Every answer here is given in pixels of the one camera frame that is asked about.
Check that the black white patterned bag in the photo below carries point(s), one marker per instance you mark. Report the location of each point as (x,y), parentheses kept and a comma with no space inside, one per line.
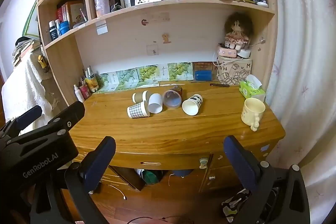
(235,204)

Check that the small white bottle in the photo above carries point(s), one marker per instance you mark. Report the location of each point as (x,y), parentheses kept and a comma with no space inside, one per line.
(78,95)

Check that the wooden desk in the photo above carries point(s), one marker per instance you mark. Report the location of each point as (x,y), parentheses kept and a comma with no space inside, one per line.
(170,132)

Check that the brown paper cup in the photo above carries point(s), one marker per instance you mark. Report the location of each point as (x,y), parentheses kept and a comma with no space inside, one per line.
(139,97)

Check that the grey white shelf label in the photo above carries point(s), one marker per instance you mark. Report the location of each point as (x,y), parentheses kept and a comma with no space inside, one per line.
(101,28)

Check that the cream ceramic mug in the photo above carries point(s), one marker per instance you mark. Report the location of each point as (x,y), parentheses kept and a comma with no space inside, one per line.
(252,113)

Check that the red printed cup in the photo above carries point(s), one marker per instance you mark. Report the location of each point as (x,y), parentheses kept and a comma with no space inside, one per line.
(178,89)

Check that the pink spotted case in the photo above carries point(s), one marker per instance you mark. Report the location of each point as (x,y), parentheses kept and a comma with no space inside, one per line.
(227,52)

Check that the brown haired cloth doll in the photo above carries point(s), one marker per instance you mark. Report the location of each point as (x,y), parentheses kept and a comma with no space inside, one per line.
(237,35)

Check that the white curtain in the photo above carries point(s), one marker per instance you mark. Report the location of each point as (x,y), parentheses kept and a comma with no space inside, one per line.
(302,56)

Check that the bear wall sticker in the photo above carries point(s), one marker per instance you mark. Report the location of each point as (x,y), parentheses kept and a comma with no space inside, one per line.
(166,38)

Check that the pink tube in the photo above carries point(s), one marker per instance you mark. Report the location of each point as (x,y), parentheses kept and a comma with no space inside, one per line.
(85,91)

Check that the black bottle white cap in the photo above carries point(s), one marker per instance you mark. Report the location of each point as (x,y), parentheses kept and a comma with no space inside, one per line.
(53,32)

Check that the yellow toy figure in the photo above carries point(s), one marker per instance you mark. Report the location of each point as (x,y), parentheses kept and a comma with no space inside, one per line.
(42,61)

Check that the red books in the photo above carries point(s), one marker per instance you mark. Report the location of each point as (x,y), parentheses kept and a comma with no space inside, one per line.
(62,13)

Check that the plain white paper cup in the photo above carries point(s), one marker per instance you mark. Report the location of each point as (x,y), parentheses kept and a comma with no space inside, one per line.
(155,106)

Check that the clear wall hook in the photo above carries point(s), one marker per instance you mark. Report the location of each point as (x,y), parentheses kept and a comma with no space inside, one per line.
(152,49)

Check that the white tape roll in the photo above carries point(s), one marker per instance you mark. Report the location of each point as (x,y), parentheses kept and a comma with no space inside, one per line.
(245,54)

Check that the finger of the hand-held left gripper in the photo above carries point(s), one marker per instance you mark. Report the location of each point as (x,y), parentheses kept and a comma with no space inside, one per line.
(71,113)
(29,115)

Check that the green framed board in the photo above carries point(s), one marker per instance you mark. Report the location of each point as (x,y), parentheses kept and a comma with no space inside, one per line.
(30,22)

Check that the stack of old books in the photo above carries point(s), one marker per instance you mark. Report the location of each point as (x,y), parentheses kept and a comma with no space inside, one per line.
(25,49)

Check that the leaf print booklet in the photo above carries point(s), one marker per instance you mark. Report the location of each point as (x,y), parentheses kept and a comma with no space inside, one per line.
(106,82)
(179,71)
(126,79)
(147,75)

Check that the wooden bookshelf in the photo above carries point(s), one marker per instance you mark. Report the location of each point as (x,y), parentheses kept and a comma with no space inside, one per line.
(183,4)

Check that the clear plastic cup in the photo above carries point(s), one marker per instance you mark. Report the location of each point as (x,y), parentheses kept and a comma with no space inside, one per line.
(172,101)

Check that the green white bag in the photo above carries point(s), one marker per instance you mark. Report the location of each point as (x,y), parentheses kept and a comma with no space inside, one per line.
(149,176)

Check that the brick pattern card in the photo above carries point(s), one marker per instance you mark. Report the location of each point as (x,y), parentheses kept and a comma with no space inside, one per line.
(207,65)

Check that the white drawer knob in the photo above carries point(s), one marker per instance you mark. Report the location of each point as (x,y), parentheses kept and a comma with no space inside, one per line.
(203,163)

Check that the black pen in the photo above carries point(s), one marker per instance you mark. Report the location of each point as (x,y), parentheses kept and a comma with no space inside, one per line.
(219,85)

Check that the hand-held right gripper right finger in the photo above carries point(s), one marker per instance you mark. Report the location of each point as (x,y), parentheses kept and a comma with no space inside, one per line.
(240,161)

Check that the patterned cardboard box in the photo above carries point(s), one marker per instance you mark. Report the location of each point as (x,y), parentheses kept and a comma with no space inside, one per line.
(233,73)

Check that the white lace cloth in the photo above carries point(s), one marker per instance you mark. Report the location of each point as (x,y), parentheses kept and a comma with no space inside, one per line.
(23,82)

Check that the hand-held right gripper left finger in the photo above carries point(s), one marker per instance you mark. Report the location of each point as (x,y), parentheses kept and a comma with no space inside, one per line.
(98,163)

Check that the black patterned white paper cup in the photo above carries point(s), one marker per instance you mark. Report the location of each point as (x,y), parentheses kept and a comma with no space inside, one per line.
(190,107)

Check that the brown picture box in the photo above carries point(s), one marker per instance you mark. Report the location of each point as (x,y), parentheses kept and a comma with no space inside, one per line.
(76,12)

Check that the blue jar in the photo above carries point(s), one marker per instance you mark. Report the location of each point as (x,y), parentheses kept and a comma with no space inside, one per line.
(64,28)

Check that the blue pouch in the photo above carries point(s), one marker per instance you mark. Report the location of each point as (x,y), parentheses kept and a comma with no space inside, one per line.
(203,75)

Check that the green tissue box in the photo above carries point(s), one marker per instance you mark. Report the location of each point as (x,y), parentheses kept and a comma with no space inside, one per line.
(252,94)

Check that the checked paper cup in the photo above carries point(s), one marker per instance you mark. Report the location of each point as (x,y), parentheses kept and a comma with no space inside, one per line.
(137,110)

